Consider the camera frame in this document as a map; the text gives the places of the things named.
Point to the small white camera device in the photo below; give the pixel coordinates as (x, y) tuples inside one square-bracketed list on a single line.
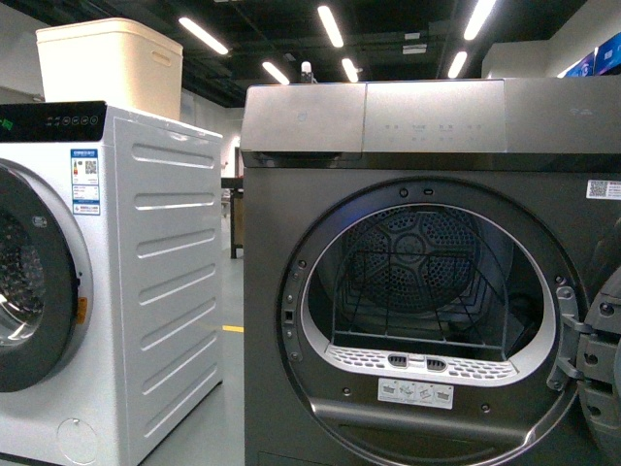
[(307, 75)]

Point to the grey tumble dryer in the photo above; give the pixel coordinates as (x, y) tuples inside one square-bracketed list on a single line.
[(416, 269)]

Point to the blue wall screen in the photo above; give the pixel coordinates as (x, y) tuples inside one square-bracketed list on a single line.
[(604, 60)]

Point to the white washing machine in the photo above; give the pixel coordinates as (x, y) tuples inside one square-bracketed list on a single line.
[(110, 280)]

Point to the grey dryer door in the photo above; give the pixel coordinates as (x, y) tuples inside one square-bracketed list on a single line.
[(599, 349)]

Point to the cream plastic laundry hamper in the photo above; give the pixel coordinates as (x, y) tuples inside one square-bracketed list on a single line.
[(117, 60)]

